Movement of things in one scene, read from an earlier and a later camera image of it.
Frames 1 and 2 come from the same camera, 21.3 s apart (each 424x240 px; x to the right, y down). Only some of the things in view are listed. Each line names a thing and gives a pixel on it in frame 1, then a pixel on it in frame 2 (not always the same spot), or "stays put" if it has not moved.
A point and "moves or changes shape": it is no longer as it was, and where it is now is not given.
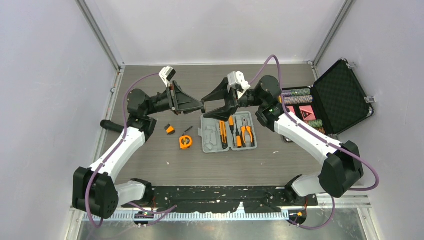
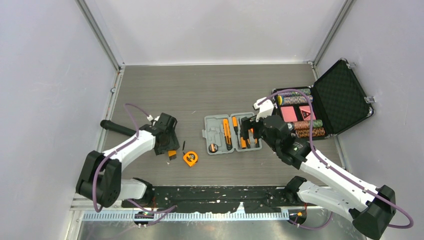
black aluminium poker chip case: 336,102 stays put
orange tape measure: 185,141 -> 190,158
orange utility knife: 223,134 moves or changes shape
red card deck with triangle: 307,112 stays put
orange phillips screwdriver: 231,127 moves or changes shape
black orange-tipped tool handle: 111,126 stays put
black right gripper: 221,93 -> 247,123
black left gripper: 180,101 -> 172,145
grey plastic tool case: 237,133 stays put
